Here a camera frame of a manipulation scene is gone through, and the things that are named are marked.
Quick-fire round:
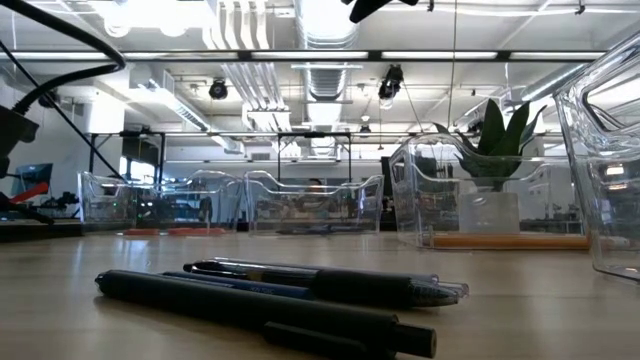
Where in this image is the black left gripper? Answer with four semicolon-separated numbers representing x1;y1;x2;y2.
0;104;40;177

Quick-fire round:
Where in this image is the clear plastic bin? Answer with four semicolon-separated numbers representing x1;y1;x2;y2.
77;169;245;236
552;29;640;282
243;169;386;236
388;132;591;251

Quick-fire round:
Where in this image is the orange pencil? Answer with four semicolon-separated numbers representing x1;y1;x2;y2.
429;234;591;251

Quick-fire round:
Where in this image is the monitor with blue screen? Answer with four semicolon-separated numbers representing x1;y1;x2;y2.
13;162;54;201

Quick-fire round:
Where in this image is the red bar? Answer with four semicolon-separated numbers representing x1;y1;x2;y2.
7;183;51;206

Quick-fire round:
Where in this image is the black diagonal strut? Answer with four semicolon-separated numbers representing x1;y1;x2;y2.
0;74;124;180

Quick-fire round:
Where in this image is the green succulent in white pot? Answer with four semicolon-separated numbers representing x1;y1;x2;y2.
432;97;549;236

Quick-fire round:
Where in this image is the black pen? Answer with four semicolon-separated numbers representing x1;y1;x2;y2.
93;269;439;360

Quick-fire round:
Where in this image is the blue pen white print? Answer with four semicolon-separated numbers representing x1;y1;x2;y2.
158;270;314;302

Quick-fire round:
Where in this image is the clear barrel gel pen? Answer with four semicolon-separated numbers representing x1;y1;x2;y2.
182;259;455;309
199;256;471;300

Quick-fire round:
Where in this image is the silver ventilation duct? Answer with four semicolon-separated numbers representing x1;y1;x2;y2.
293;0;365;102

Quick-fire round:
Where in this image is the thin hanging cord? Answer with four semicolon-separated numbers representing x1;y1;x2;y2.
447;0;459;131

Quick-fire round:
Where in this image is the black hanging camera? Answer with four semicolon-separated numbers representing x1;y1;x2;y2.
208;78;230;101
377;63;405;101

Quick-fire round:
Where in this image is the black background rig frame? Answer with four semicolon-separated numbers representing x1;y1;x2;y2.
88;129;167;187

